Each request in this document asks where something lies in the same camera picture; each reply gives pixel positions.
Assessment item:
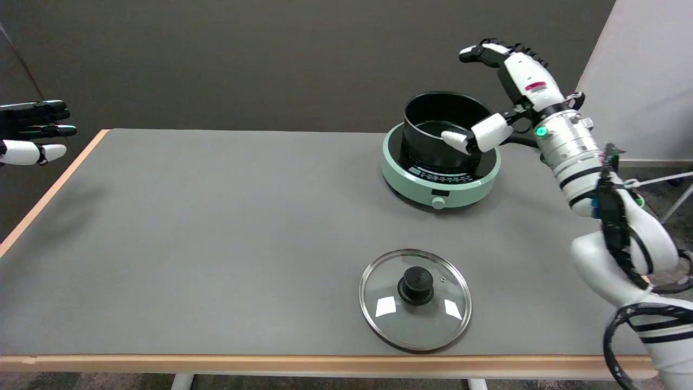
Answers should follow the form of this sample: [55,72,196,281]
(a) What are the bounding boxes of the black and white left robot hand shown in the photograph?
[0,100,77,167]

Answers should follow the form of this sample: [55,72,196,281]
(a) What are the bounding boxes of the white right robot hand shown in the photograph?
[441,38,569,155]

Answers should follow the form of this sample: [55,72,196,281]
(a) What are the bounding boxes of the glass pot lid black knob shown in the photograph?
[359,249,472,353]

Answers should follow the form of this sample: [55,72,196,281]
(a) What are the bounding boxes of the mint green induction cooker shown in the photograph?
[381,123,501,211]

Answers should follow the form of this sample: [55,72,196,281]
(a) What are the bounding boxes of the black saucepan with handle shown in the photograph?
[403,90,542,170]

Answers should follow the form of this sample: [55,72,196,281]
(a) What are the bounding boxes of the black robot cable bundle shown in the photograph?
[593,144,693,390]

